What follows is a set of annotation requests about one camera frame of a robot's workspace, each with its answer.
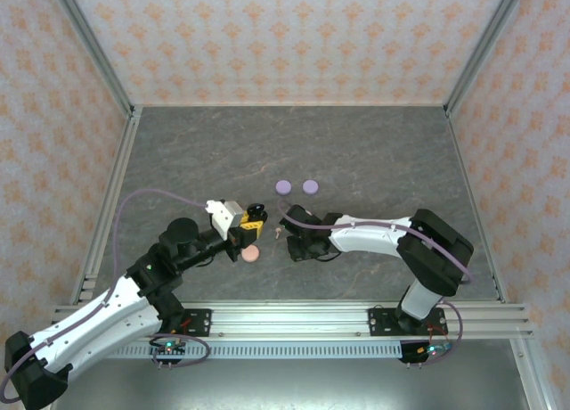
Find small circuit board with LED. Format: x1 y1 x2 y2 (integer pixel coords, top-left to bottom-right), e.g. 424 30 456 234
400 340 451 365
149 338 188 358

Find grey metal panel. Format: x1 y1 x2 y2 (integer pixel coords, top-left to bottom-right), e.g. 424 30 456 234
48 358 531 410

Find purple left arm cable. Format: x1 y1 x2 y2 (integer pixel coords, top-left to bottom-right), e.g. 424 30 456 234
0 189 210 405

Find long aluminium base rail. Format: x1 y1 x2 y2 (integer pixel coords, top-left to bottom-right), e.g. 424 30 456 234
53 299 534 340

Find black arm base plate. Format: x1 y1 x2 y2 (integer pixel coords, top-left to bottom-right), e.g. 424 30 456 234
180 308 213 339
368 306 447 339

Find aluminium table side rail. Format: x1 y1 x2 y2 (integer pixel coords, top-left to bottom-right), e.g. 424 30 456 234
70 106 143 304
444 106 509 304

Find slotted grey cable duct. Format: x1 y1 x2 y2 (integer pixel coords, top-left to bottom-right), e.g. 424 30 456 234
109 340 402 360

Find aluminium frame post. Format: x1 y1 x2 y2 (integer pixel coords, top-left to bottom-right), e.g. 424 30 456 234
444 0 529 117
46 0 137 117

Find aluminium frame rail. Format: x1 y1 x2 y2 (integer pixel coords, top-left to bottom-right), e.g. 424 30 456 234
509 338 553 410

